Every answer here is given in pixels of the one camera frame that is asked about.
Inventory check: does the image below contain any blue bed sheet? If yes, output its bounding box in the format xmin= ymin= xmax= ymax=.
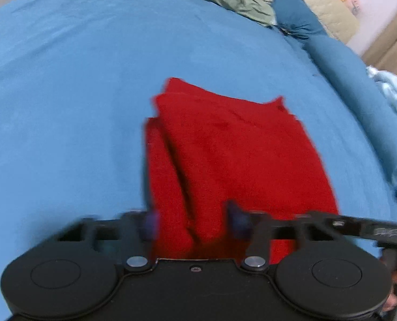
xmin=0 ymin=0 xmax=397 ymax=321

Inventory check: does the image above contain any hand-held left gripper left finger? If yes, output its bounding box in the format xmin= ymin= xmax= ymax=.
xmin=56 ymin=209 xmax=161 ymax=272

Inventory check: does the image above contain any light blue blanket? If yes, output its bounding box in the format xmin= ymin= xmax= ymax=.
xmin=366 ymin=66 xmax=397 ymax=131

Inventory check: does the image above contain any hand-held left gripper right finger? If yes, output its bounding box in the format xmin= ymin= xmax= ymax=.
xmin=226 ymin=201 xmax=321 ymax=272

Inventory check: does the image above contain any pink plush toy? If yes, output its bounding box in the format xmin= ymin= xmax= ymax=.
xmin=344 ymin=0 xmax=361 ymax=16

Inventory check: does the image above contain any red knit sweater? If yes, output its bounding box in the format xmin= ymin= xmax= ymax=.
xmin=143 ymin=78 xmax=339 ymax=265

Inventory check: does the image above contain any blue pillow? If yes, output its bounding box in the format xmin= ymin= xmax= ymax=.
xmin=272 ymin=0 xmax=329 ymax=41

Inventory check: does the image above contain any blue duvet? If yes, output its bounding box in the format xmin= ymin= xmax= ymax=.
xmin=305 ymin=37 xmax=397 ymax=204

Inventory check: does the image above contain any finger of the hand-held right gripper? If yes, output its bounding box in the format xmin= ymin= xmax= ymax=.
xmin=307 ymin=211 xmax=366 ymax=239

